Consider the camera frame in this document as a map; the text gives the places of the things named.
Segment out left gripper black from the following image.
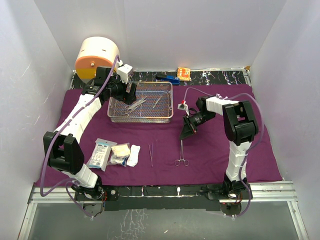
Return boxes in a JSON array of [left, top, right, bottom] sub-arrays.
[[107, 73, 136, 105]]

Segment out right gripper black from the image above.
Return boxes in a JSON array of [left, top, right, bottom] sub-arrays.
[[178, 111, 216, 140]]

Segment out metal surgical scissors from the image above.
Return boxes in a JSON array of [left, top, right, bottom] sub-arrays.
[[121, 97, 147, 116]]

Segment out wire mesh metal tray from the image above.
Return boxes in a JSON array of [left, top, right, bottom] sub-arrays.
[[107, 81, 174, 124]]

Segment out metal forceps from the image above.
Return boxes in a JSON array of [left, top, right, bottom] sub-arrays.
[[174, 140, 189, 167]]

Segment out thin metal tweezers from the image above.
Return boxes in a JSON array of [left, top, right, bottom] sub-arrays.
[[148, 143, 153, 167]]

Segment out beige bandage roll packet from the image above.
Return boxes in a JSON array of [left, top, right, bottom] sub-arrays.
[[111, 143, 131, 157]]

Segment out purple cloth wrap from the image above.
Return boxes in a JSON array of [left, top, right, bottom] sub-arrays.
[[33, 83, 283, 187]]

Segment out round white drawer box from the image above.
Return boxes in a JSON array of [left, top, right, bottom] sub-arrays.
[[74, 36, 120, 83]]

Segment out small blue white packet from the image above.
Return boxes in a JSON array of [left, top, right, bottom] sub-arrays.
[[107, 154, 129, 167]]

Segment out white gauze packet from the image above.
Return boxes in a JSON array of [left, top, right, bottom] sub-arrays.
[[86, 138, 117, 172]]

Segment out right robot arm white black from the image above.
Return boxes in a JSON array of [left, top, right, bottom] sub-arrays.
[[177, 94, 259, 199]]

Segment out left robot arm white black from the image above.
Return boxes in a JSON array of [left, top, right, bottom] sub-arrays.
[[43, 64, 137, 200]]

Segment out blue black stapler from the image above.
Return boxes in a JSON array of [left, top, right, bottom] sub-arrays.
[[155, 74, 181, 86]]

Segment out orange small box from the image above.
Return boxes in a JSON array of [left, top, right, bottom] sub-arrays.
[[176, 67, 191, 82]]

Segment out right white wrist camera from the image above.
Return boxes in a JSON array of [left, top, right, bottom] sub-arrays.
[[177, 100, 188, 112]]

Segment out black base frame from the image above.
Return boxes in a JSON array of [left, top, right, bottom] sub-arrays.
[[71, 184, 253, 213]]

